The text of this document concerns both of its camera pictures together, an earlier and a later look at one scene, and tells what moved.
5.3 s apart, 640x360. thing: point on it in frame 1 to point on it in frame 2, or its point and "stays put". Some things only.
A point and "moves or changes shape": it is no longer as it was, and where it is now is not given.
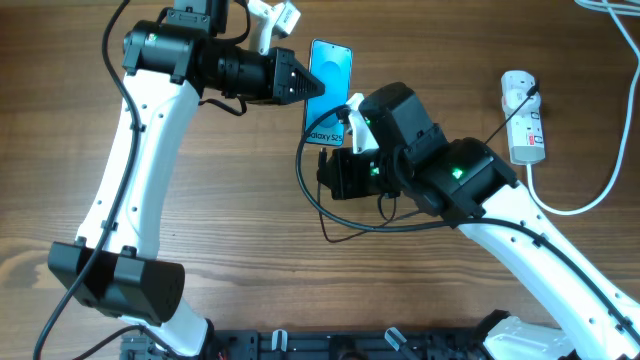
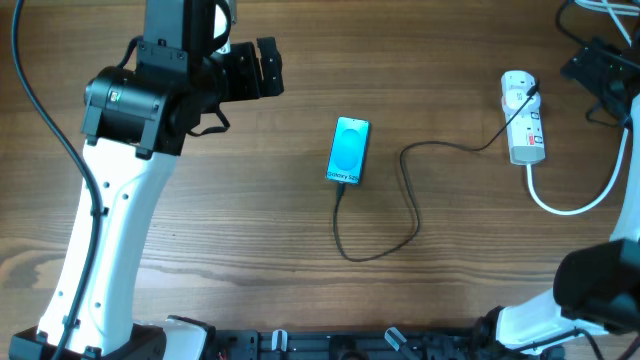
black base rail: [321, 344] stays put
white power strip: [525, 132] stays put
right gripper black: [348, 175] to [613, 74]
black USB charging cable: [532, 93] to [414, 230]
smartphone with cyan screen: [333, 62] moves or changes shape
